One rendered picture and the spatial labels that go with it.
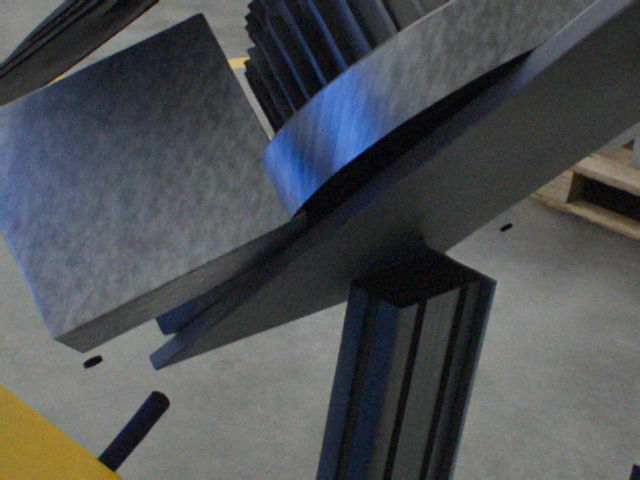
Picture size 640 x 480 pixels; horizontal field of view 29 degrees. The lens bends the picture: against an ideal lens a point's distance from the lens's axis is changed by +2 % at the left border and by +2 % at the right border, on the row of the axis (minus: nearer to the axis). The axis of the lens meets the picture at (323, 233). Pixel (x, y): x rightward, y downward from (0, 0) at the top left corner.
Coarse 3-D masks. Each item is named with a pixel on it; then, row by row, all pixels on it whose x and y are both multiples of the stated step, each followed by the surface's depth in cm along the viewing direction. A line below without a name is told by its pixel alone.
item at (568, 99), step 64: (576, 64) 59; (448, 128) 62; (512, 128) 66; (576, 128) 75; (384, 192) 66; (448, 192) 74; (512, 192) 85; (320, 256) 73; (384, 256) 84; (256, 320) 83
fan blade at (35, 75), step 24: (72, 0) 85; (96, 0) 81; (120, 0) 79; (144, 0) 77; (48, 24) 85; (72, 24) 82; (96, 24) 79; (120, 24) 77; (24, 48) 86; (48, 48) 82; (72, 48) 79; (96, 48) 78; (0, 72) 86; (24, 72) 82; (48, 72) 79; (0, 96) 81
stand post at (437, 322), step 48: (384, 288) 80; (432, 288) 81; (384, 336) 79; (432, 336) 82; (336, 384) 83; (384, 384) 80; (432, 384) 85; (336, 432) 84; (384, 432) 82; (432, 432) 88
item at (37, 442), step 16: (0, 400) 33; (16, 400) 33; (0, 416) 33; (16, 416) 33; (32, 416) 33; (0, 432) 32; (16, 432) 32; (32, 432) 32; (48, 432) 32; (0, 448) 31; (16, 448) 31; (32, 448) 31; (48, 448) 32; (64, 448) 32; (80, 448) 32; (0, 464) 31; (16, 464) 31; (32, 464) 31; (48, 464) 31; (64, 464) 31; (80, 464) 31; (96, 464) 31
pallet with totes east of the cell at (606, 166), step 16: (592, 160) 355; (608, 160) 357; (624, 160) 361; (560, 176) 354; (576, 176) 353; (592, 176) 347; (608, 176) 345; (624, 176) 346; (544, 192) 358; (560, 192) 355; (576, 192) 357; (560, 208) 356; (576, 208) 354; (592, 208) 355; (608, 224) 348; (624, 224) 347
